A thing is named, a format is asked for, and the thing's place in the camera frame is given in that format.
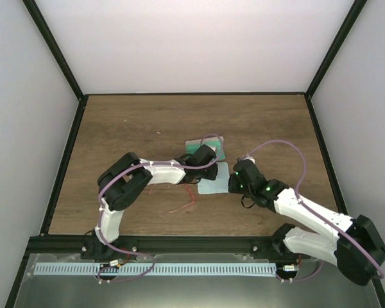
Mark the light blue slotted cable duct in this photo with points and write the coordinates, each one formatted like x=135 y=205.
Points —
x=159 y=269

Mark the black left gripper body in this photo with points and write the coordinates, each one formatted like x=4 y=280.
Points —
x=210 y=175

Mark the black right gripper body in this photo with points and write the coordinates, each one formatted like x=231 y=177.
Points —
x=234 y=188

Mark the red transparent sunglasses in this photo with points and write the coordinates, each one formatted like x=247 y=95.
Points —
x=171 y=199

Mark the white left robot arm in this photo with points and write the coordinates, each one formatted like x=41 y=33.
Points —
x=122 y=183

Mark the light blue cleaning cloth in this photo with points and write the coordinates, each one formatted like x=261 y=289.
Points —
x=217 y=186

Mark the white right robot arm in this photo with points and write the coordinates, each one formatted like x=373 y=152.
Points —
x=353 y=245

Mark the black aluminium frame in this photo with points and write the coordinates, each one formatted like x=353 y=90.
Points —
x=46 y=243

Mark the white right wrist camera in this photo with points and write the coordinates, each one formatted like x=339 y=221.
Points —
x=248 y=158

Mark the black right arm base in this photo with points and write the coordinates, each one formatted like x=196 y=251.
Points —
x=272 y=247

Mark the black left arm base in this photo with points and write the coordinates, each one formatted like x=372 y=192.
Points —
x=96 y=250

